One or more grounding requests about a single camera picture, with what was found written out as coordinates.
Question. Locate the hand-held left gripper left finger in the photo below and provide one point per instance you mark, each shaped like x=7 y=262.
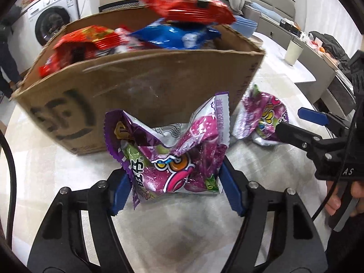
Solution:
x=122 y=193

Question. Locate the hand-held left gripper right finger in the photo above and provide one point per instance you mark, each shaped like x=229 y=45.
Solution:
x=231 y=193

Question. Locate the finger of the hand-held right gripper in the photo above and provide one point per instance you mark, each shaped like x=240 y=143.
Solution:
x=295 y=136
x=312 y=116

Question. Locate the purple grape candy bag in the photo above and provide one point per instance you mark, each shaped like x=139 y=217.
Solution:
x=256 y=111
x=176 y=159

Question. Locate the brown cardboard box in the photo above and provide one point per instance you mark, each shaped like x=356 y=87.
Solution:
x=156 y=76

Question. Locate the red white noodle snack bag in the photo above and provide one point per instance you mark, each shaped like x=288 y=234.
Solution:
x=128 y=41
x=82 y=41

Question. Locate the blue snack bag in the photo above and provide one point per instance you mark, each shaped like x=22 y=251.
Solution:
x=170 y=34

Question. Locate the person's right forearm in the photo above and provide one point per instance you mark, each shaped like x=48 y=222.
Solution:
x=341 y=251

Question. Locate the person's right hand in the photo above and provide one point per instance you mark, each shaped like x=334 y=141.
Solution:
x=334 y=202

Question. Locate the grey cabinet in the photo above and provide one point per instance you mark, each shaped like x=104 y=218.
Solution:
x=327 y=76

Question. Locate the white cup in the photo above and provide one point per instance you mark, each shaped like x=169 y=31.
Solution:
x=293 y=52

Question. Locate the black padded jacket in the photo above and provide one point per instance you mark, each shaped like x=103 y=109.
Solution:
x=332 y=45

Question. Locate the small black box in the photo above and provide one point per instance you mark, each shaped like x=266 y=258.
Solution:
x=288 y=25

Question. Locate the beige plate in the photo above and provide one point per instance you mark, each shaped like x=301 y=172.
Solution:
x=257 y=39

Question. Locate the blue bowl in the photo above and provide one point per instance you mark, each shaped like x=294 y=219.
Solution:
x=246 y=20
x=248 y=30

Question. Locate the light blue cushion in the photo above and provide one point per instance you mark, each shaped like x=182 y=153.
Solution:
x=260 y=8

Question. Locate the black white patterned stool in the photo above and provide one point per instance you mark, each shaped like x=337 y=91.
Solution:
x=119 y=5

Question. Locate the white washing machine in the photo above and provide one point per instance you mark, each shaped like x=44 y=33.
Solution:
x=62 y=0

